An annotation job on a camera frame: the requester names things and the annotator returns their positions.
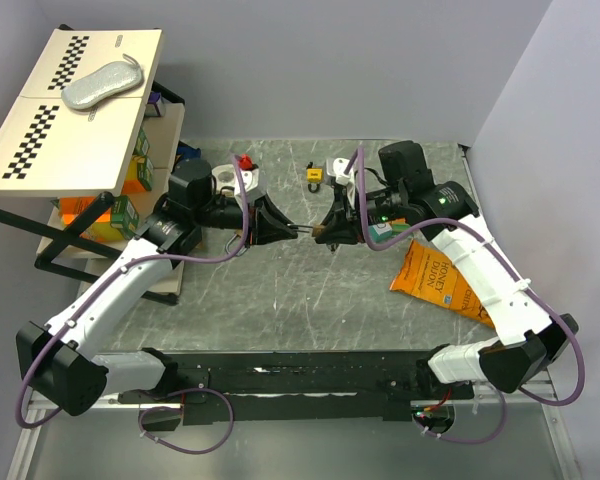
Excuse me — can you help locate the checkerboard calibration board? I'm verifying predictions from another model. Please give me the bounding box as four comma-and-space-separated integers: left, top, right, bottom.
0, 29, 164, 198

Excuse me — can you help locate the orange honey dijon chip bag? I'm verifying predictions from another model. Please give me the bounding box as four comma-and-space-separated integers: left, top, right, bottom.
389, 240, 495, 329

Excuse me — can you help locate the blue snack bag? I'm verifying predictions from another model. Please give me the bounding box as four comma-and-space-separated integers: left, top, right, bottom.
175, 141, 201, 165

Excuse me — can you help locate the yellow padlock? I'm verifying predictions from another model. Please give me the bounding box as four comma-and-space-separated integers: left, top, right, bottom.
306, 162, 324, 194

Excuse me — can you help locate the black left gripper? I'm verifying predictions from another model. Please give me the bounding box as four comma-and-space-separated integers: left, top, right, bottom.
194, 193, 298, 248

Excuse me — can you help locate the green yellow tea box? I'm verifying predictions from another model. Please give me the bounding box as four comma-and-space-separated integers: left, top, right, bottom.
81, 195, 140, 243

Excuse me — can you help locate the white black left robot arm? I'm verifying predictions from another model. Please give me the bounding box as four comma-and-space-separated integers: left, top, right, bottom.
16, 156, 298, 416

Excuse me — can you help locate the small brass padlock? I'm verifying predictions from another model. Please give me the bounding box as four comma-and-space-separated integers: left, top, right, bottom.
289, 224, 324, 237

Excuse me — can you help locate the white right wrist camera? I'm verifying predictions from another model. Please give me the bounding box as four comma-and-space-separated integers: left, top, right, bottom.
325, 158, 355, 186

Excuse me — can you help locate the green orange juice carton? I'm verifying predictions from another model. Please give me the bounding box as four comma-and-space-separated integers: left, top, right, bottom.
121, 156, 154, 194

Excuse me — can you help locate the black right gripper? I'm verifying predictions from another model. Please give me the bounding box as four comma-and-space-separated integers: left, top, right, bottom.
315, 184, 406, 246

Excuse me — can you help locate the black frame beige shelf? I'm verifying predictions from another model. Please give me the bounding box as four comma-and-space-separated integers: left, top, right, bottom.
0, 25, 185, 285

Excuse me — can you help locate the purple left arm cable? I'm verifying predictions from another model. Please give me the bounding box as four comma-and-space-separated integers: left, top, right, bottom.
15, 153, 254, 456

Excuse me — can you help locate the aluminium rail frame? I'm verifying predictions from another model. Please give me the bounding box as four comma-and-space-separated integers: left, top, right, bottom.
4, 144, 581, 480

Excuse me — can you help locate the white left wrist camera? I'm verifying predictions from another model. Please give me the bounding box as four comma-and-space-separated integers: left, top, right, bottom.
234, 154, 261, 204

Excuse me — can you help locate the purple white small box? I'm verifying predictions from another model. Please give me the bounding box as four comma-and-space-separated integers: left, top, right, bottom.
144, 91, 166, 118

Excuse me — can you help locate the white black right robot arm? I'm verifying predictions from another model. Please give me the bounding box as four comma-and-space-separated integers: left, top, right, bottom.
314, 140, 579, 399

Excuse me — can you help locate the green tea box upper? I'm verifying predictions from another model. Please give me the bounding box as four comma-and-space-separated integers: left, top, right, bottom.
132, 127, 150, 157

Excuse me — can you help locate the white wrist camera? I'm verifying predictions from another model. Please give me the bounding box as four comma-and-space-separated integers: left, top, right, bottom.
234, 154, 261, 204
325, 158, 355, 186

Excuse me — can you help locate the teal white small box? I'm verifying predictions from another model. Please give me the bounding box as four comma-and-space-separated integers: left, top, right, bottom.
369, 219, 410, 243

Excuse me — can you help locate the silver glitter pouch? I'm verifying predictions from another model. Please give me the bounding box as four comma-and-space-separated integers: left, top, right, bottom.
61, 54, 144, 111

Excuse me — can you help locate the large brass padlock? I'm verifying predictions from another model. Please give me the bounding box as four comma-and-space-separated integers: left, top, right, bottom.
224, 234, 248, 256

